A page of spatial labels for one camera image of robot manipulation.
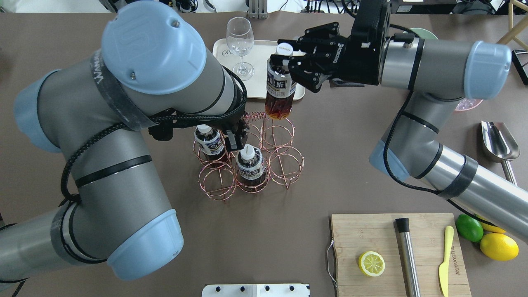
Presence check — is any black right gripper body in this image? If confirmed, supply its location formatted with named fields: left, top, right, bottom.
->
left=305, top=22, right=359, bottom=93

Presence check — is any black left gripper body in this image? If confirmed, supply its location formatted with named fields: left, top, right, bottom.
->
left=148, top=108, right=244, bottom=141

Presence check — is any tea bottle white cap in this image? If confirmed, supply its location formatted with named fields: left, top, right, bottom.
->
left=264, top=42, right=297, bottom=120

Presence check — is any copper wire bottle basket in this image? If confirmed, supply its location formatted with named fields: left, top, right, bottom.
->
left=193, top=112, right=305, bottom=201

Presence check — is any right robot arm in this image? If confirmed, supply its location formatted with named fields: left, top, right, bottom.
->
left=275, top=0, right=528, bottom=241

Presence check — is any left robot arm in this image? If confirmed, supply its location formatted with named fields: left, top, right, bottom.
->
left=1, top=0, right=247, bottom=290

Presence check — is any clear wine glass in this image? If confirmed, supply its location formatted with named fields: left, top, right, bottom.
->
left=226, top=16, right=254, bottom=81

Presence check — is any green empty bowl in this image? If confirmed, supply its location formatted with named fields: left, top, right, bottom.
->
left=410, top=28, right=438, bottom=40

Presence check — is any wooden cutting board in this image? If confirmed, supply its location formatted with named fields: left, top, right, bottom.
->
left=330, top=214, right=455, bottom=297

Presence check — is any pink bowl of ice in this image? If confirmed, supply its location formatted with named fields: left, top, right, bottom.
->
left=454, top=98, right=483, bottom=112

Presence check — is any half lemon slice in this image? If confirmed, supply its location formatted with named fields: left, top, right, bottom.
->
left=358, top=251, right=385, bottom=277

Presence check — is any steel muddler black tip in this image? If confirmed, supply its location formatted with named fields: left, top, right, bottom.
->
left=395, top=218, right=421, bottom=297

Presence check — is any wooden cup tree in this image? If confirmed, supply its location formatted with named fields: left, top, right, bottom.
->
left=496, top=0, right=528, bottom=51

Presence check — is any steel ice scoop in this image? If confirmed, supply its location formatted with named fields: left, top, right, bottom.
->
left=481, top=121, right=520, bottom=186

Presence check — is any green lime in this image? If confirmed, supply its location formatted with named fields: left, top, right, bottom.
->
left=455, top=214, right=483, bottom=243

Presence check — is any yellow lemon upper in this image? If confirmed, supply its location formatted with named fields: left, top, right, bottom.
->
left=479, top=221, right=507, bottom=234

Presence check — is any yellow lemon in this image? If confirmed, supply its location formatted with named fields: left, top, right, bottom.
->
left=479, top=221, right=507, bottom=234
left=480, top=233, right=520, bottom=261

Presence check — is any yellow plastic knife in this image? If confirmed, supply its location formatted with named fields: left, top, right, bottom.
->
left=438, top=226, right=454, bottom=297

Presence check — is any yellow lemon lower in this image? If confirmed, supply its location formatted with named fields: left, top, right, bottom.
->
left=480, top=233, right=520, bottom=261

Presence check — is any aluminium frame post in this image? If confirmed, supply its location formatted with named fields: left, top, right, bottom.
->
left=245, top=0, right=268, bottom=19

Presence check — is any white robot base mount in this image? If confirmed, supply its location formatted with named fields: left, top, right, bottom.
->
left=201, top=283, right=311, bottom=297

